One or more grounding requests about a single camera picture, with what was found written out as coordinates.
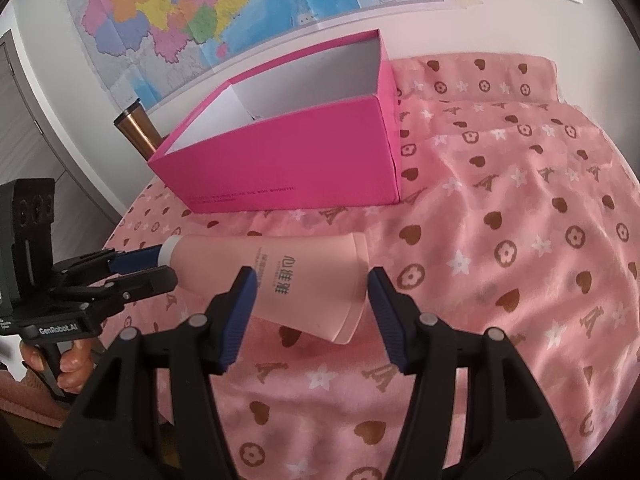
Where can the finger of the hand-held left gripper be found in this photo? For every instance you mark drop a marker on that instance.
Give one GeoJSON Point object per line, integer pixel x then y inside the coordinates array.
{"type": "Point", "coordinates": [150, 282]}
{"type": "Point", "coordinates": [135, 259]}

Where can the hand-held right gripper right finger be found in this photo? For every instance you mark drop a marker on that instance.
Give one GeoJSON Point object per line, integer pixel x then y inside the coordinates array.
{"type": "Point", "coordinates": [387, 310]}

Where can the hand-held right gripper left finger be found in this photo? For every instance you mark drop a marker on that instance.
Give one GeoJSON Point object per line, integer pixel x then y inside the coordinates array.
{"type": "Point", "coordinates": [240, 310]}

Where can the large pink tube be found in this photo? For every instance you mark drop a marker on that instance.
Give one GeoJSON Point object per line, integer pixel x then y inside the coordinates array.
{"type": "Point", "coordinates": [310, 280]}

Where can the pink cardboard box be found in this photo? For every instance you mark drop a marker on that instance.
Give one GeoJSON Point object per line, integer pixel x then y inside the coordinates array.
{"type": "Point", "coordinates": [300, 160]}

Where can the person's left forearm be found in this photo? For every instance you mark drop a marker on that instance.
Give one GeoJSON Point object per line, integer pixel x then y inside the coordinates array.
{"type": "Point", "coordinates": [30, 400]}

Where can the person's left hand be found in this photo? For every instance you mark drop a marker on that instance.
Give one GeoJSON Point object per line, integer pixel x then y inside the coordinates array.
{"type": "Point", "coordinates": [77, 365]}

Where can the copper tumbler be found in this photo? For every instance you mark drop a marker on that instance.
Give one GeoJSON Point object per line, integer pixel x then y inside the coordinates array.
{"type": "Point", "coordinates": [140, 130]}

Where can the pink printed blanket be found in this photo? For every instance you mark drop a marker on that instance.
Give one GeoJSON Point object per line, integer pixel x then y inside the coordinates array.
{"type": "Point", "coordinates": [500, 210]}

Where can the grey door frame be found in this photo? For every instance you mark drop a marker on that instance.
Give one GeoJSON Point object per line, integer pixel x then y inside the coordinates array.
{"type": "Point", "coordinates": [50, 125]}

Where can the colourful wall map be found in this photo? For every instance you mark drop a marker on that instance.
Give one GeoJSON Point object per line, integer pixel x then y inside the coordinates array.
{"type": "Point", "coordinates": [200, 10]}

